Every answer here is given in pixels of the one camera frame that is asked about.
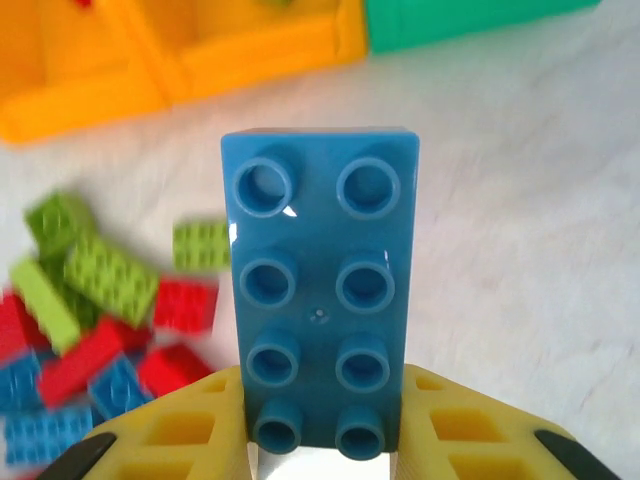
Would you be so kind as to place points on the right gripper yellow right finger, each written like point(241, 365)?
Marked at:
point(415, 425)

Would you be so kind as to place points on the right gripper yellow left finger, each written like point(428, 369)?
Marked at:
point(231, 425)

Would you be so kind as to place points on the blue lego brick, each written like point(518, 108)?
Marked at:
point(47, 436)
point(118, 387)
point(320, 240)
point(17, 381)

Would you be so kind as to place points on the small red lego brick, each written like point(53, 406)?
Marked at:
point(185, 306)

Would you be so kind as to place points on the orange plastic container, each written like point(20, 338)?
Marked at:
point(100, 75)

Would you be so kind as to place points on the green plastic container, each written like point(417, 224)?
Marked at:
point(475, 22)

